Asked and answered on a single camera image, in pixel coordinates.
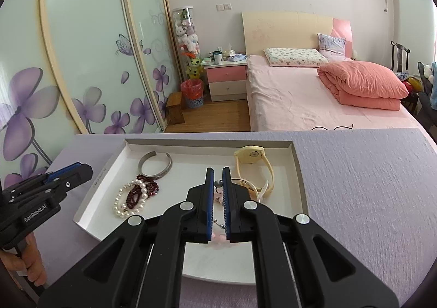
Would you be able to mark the person's left hand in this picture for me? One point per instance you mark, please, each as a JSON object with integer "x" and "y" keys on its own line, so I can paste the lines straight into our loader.
{"x": 34, "y": 256}

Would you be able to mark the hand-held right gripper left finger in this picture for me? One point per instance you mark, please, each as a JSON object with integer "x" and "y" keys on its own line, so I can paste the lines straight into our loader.
{"x": 211, "y": 205}

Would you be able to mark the cream and pink headboard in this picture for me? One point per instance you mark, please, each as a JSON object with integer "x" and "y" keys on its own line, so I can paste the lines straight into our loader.
{"x": 283, "y": 28}

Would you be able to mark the silver bangle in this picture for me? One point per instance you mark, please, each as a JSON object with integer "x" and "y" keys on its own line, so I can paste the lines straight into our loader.
{"x": 160, "y": 175}

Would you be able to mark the thin-frame eyeglasses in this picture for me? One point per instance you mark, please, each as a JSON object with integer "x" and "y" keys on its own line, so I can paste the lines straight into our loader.
{"x": 315, "y": 128}

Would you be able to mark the pink and white nightstand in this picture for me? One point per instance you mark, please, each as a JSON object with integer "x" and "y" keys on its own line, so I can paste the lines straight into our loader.
{"x": 225, "y": 73}

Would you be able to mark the white shallow tray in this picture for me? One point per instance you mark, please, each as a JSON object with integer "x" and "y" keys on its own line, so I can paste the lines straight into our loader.
{"x": 205, "y": 157}

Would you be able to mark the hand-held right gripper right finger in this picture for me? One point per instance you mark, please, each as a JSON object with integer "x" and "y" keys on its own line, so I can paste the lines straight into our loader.
{"x": 225, "y": 205}

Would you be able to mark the bed with pink sheet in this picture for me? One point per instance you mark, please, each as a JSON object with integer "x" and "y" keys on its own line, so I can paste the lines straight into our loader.
{"x": 283, "y": 99}

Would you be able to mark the small purple pillow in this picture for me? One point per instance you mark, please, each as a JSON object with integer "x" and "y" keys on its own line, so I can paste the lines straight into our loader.
{"x": 331, "y": 43}

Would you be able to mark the tissue pack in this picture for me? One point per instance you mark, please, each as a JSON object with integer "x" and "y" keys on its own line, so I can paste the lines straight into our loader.
{"x": 229, "y": 52}

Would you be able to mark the small wooden stool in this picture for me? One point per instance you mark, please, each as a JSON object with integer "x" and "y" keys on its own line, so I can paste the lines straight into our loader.
{"x": 174, "y": 99}

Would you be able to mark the blue folded cloth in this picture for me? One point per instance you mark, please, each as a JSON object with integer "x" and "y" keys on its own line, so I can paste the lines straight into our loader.
{"x": 237, "y": 58}

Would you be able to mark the white wall socket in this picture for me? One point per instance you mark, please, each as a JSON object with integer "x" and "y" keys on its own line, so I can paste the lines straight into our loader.
{"x": 224, "y": 6}

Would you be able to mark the folded pink quilt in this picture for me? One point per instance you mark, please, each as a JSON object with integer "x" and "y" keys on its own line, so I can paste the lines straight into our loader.
{"x": 362, "y": 79}

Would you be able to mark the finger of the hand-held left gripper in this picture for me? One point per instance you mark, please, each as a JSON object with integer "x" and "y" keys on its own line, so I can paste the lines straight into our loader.
{"x": 63, "y": 172}
{"x": 76, "y": 178}

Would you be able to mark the yellow wristwatch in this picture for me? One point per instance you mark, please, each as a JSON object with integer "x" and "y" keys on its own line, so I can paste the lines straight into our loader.
{"x": 251, "y": 154}

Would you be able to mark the floral sliding door wardrobe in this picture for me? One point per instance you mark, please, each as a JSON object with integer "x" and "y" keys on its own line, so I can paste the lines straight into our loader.
{"x": 85, "y": 55}

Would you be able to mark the white mug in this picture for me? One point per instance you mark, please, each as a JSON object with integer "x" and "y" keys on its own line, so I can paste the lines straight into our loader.
{"x": 219, "y": 58}

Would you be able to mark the clear tube of plush toys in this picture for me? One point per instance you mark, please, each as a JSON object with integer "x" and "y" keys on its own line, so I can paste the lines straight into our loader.
{"x": 186, "y": 38}

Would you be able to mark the dark wooden chair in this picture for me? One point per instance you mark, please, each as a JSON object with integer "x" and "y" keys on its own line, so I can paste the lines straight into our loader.
{"x": 400, "y": 55}

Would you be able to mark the white floral pillow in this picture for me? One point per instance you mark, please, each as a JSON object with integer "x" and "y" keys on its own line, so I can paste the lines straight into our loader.
{"x": 293, "y": 56}

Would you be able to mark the pile of plush toys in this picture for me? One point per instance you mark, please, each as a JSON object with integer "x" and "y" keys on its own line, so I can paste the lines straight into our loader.
{"x": 414, "y": 82}

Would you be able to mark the purple table cloth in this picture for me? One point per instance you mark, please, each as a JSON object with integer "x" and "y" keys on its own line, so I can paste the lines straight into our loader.
{"x": 358, "y": 209}

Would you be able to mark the trash bin with red bag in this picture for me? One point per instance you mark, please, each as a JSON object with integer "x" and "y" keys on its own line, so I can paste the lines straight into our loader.
{"x": 193, "y": 99}

